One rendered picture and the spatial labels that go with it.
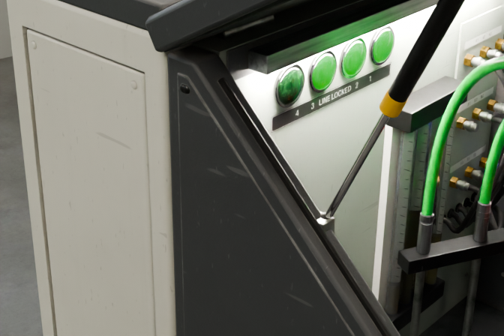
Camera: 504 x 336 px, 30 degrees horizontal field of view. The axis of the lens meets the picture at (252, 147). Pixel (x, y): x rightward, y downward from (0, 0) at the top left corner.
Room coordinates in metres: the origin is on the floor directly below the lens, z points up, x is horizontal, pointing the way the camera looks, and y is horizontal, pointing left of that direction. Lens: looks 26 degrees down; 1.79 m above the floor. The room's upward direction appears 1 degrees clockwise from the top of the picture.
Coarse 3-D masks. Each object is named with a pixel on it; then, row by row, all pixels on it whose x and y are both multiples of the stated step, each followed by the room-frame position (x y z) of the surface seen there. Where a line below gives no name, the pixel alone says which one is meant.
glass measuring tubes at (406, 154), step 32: (416, 96) 1.16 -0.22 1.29; (448, 96) 1.17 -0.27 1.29; (416, 128) 1.12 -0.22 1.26; (384, 160) 1.13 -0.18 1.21; (416, 160) 1.15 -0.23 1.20; (448, 160) 1.20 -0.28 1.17; (384, 192) 1.13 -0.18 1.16; (416, 192) 1.15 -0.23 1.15; (384, 224) 1.12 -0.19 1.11; (416, 224) 1.15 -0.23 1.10; (384, 256) 1.13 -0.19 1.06; (384, 288) 1.13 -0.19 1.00
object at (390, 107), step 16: (448, 0) 0.70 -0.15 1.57; (464, 0) 0.70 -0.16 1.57; (432, 16) 0.71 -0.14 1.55; (448, 16) 0.70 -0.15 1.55; (432, 32) 0.71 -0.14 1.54; (416, 48) 0.72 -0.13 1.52; (432, 48) 0.71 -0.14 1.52; (416, 64) 0.72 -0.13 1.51; (400, 80) 0.73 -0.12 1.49; (416, 80) 0.73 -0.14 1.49; (384, 96) 0.75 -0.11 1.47; (400, 96) 0.73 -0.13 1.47; (384, 112) 0.74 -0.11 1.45; (368, 144) 0.76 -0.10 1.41; (352, 176) 0.77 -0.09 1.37; (336, 208) 0.79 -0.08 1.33; (320, 224) 0.78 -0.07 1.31
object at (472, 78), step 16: (480, 64) 1.01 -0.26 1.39; (496, 64) 0.98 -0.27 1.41; (464, 80) 1.02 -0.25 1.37; (464, 96) 1.03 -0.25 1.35; (448, 112) 1.05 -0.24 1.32; (448, 128) 1.05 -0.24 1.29; (432, 160) 1.06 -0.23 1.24; (432, 176) 1.06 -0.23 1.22; (432, 192) 1.07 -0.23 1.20; (432, 208) 1.07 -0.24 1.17
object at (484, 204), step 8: (496, 136) 1.10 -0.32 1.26; (496, 144) 1.10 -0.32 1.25; (496, 152) 1.10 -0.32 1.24; (488, 160) 1.10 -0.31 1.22; (496, 160) 1.10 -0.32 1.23; (488, 168) 1.10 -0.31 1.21; (488, 176) 1.10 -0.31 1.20; (488, 184) 1.10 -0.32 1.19; (488, 192) 1.10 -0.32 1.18; (480, 200) 1.11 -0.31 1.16; (488, 200) 1.10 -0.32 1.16; (480, 208) 1.10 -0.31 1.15; (488, 208) 1.10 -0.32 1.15; (480, 216) 1.10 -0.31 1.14; (488, 216) 1.10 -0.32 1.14; (480, 224) 1.10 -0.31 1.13; (480, 232) 1.10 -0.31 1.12; (480, 240) 1.10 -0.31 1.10
